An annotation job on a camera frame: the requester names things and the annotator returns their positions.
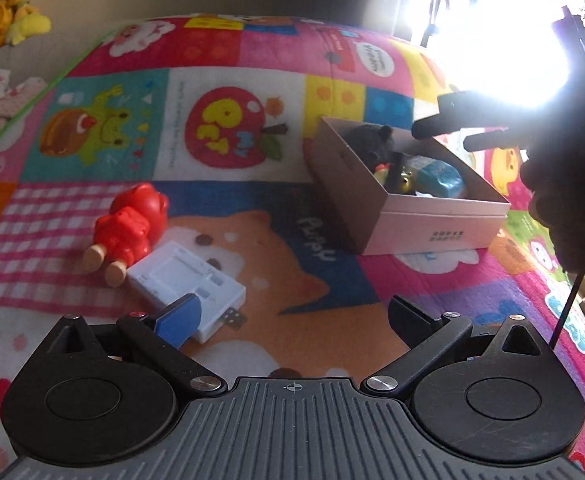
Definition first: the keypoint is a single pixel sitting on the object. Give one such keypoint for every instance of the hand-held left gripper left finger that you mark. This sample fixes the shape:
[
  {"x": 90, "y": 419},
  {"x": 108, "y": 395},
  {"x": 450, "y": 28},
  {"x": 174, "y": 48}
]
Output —
[{"x": 177, "y": 320}]

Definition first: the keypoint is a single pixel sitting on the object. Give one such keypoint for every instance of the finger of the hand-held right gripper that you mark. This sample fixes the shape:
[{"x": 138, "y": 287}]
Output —
[
  {"x": 492, "y": 140},
  {"x": 447, "y": 110}
]

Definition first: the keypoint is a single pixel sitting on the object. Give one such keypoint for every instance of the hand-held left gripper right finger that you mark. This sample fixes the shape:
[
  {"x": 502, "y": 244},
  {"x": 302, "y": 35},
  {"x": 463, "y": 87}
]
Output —
[{"x": 410, "y": 317}]

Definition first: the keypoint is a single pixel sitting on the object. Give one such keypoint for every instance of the white plastic case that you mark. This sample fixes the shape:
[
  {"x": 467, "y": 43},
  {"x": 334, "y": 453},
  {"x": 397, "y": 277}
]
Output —
[{"x": 182, "y": 272}]

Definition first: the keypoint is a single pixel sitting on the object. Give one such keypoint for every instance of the blue tissue packet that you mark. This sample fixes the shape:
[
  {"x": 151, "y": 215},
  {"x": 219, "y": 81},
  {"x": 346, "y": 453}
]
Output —
[{"x": 440, "y": 177}]

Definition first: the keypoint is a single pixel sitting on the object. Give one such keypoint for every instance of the yellow green small toy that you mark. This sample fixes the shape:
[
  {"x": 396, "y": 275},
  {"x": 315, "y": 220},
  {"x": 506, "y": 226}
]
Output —
[{"x": 405, "y": 180}]

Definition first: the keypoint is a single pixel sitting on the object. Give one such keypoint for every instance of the black plush bear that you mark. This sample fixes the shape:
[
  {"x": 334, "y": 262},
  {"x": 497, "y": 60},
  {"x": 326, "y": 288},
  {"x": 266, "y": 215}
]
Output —
[{"x": 367, "y": 142}]

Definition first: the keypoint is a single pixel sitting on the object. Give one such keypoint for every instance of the white cardboard box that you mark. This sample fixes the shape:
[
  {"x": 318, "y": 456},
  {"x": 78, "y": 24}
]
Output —
[{"x": 422, "y": 230}]

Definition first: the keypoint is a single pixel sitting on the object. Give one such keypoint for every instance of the small colourful toy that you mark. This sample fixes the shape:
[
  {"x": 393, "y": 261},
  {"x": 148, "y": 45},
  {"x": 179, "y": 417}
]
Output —
[{"x": 383, "y": 172}]

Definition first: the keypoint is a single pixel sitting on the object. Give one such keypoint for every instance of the red toy figure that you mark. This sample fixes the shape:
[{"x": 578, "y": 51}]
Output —
[{"x": 127, "y": 230}]

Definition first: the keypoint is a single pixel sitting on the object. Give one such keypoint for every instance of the person's right hand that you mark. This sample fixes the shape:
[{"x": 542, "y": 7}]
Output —
[{"x": 572, "y": 210}]

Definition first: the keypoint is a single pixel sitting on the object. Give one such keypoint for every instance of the colourful cartoon play mat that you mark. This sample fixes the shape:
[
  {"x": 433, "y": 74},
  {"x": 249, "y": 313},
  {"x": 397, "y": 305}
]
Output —
[{"x": 272, "y": 260}]

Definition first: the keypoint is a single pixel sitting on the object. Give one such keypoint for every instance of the yellow-green plush toy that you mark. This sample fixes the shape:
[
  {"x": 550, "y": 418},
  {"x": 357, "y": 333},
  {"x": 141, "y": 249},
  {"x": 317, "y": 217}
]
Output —
[{"x": 30, "y": 22}]

